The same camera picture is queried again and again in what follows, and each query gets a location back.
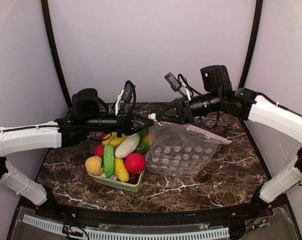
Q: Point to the green toy bitter gourd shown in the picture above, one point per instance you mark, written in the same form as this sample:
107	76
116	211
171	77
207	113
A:
109	160

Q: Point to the red toy tomato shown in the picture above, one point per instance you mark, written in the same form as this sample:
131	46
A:
99	151

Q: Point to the dark red toy fruit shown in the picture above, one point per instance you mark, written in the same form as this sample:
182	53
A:
134	178

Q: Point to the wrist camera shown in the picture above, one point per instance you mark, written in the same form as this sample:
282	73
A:
180	84
126	94

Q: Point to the black front rail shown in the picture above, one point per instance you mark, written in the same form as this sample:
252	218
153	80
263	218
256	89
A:
92	217

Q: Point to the yellow toy corn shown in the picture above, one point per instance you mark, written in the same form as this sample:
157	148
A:
120	170

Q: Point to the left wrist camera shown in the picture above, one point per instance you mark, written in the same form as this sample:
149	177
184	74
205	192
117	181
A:
126	94

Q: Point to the clear dotted zip bag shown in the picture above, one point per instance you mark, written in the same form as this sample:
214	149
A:
181	150

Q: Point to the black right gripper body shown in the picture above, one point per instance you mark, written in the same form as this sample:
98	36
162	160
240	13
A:
185	111

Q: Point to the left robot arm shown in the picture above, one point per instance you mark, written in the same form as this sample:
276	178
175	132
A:
60	133

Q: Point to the pale green plastic basket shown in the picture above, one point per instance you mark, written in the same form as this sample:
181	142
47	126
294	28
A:
118	184

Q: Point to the white toy garlic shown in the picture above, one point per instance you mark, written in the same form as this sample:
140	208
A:
112	177

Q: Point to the red toy apple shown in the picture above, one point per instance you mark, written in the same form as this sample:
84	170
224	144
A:
135	163

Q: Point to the tan toy potato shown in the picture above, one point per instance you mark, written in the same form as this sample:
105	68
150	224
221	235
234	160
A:
93	165

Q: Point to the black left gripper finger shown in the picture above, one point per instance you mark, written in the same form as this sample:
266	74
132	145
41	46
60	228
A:
139	119
141	129

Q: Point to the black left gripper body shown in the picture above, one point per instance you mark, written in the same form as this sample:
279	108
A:
125	123

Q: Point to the orange green toy mango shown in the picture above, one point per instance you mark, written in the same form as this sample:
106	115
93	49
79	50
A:
150	138

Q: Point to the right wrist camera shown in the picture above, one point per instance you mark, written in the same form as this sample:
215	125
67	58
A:
180	84

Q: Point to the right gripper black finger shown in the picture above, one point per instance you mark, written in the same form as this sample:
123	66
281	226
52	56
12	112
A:
171	111
170	120

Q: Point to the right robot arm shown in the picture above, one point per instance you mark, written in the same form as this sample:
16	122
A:
246	105

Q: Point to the yellow toy mango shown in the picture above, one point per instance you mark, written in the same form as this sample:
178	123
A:
113	139

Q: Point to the white slotted cable duct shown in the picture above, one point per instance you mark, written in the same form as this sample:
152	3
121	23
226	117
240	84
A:
128	232

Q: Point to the white toy bitter gourd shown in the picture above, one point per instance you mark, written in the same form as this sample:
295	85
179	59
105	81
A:
127	146

